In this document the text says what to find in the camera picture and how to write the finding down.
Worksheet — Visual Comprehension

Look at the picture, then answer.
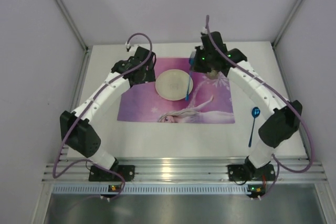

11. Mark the small beige cup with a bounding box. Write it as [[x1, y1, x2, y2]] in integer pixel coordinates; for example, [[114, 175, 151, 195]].
[[205, 70, 219, 80]]

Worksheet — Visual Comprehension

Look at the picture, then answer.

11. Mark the cream round plate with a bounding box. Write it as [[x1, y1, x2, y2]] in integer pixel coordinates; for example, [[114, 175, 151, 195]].
[[155, 69, 194, 101]]

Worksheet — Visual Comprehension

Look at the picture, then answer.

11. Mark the blue metallic fork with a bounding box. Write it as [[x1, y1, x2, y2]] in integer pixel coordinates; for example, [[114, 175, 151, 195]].
[[185, 70, 192, 101]]

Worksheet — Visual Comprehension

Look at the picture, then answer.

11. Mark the purple princess placemat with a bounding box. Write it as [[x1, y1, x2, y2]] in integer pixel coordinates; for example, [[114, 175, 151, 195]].
[[117, 58, 235, 124]]

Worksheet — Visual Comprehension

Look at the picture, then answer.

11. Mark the blue metallic spoon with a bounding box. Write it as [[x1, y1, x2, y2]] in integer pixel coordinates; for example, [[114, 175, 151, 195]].
[[248, 106, 260, 148]]

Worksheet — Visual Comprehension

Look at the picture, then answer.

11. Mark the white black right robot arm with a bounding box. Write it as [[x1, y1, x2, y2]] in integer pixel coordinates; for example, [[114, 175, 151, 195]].
[[191, 31, 302, 181]]

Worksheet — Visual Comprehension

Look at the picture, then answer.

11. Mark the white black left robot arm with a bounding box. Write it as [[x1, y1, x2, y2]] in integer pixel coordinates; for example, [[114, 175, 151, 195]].
[[60, 46, 156, 176]]

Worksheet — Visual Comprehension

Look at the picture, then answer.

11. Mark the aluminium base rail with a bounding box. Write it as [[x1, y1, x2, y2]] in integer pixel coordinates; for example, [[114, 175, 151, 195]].
[[42, 158, 327, 184]]

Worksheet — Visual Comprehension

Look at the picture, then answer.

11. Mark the white slotted cable duct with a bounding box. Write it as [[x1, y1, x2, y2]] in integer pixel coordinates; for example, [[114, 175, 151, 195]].
[[52, 184, 266, 195]]

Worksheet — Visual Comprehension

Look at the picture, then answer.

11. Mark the right aluminium frame post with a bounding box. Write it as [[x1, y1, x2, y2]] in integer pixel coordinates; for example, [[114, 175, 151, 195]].
[[271, 0, 305, 50]]

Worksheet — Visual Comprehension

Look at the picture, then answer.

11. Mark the aluminium frame post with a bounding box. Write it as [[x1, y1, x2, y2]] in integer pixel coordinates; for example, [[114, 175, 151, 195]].
[[54, 0, 88, 51], [271, 0, 305, 50]]

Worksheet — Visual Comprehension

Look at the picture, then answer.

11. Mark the left aluminium frame post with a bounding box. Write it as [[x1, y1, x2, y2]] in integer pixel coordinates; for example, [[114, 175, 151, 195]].
[[54, 0, 88, 51]]

